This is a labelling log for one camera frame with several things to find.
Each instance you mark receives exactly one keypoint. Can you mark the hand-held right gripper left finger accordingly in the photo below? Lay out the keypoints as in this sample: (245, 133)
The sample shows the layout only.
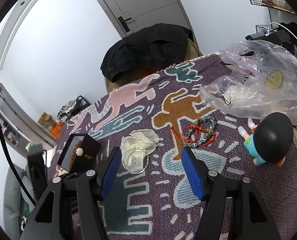
(111, 175)

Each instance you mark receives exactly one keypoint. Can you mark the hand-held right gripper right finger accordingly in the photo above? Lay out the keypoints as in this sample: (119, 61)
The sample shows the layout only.
(192, 175)

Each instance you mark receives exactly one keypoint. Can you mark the black jewelry box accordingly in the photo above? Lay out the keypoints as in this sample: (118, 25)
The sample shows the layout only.
(87, 152)

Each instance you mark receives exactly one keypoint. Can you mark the silver bangle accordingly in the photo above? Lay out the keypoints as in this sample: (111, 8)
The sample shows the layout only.
(138, 150)

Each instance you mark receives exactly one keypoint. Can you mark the white round bead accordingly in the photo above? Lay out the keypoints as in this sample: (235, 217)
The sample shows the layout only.
(80, 151)

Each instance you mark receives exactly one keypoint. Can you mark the white organza pouch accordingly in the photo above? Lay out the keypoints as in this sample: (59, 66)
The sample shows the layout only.
(142, 140)

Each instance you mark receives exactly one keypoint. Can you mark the green packet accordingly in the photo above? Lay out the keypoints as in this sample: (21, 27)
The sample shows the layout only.
(30, 146)

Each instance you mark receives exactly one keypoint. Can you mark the grey ottoman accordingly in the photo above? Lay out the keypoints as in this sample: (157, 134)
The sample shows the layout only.
(13, 200)

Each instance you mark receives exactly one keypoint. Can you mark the orange box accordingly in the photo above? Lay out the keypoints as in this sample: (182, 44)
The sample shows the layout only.
(57, 130)

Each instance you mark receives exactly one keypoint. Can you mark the small cardboard boxes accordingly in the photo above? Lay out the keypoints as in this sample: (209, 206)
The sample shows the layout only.
(46, 121)

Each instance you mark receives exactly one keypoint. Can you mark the open grey side door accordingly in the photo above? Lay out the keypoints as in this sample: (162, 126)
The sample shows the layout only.
(11, 115)

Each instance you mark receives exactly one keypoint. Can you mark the printed blanket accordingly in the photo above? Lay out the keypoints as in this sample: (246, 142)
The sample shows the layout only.
(143, 110)

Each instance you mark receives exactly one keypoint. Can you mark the black shoe rack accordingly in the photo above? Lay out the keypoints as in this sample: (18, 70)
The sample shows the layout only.
(71, 106)

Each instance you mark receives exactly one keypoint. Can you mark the black-haired doll figurine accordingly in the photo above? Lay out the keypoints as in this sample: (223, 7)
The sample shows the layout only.
(273, 132)

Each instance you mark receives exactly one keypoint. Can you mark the clear plastic bag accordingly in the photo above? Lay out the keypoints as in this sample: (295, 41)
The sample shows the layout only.
(258, 90)

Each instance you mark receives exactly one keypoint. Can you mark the tan chair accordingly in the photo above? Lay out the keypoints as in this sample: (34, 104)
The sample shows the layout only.
(194, 50)

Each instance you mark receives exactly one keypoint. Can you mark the black jacket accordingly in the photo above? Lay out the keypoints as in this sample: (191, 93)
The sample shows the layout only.
(143, 47)

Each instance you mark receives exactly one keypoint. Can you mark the black desk device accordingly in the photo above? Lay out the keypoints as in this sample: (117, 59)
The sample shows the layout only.
(276, 36)

